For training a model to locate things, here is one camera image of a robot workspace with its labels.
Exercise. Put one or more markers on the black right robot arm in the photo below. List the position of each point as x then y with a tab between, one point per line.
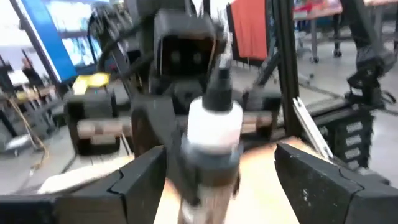
109	21

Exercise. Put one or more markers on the person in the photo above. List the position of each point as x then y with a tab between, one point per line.
31	74

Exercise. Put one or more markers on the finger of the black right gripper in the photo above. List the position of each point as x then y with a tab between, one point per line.
237	185
152	124

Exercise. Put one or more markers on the black aluminium table frame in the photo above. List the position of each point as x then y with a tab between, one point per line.
286	62

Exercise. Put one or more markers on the large black food colouring bottle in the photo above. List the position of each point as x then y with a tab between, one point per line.
214	127

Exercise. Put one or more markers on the black box with white labels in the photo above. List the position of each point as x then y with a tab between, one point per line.
345	137

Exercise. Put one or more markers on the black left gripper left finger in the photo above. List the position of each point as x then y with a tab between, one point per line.
143	180

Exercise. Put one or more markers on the wooden background table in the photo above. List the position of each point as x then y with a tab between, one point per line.
317	12

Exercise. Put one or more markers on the black background machine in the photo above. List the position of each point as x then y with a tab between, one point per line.
370	77

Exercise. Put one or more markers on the orange hanging cloth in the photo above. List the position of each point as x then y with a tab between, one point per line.
250	28

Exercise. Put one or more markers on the blue-framed display screen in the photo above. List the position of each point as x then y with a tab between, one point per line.
46	37

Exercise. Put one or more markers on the translucent orange plastic bin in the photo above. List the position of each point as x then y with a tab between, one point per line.
264	186

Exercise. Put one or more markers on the yellow background object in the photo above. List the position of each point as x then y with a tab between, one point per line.
91	82

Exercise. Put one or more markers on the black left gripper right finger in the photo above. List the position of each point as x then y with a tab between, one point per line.
311	183

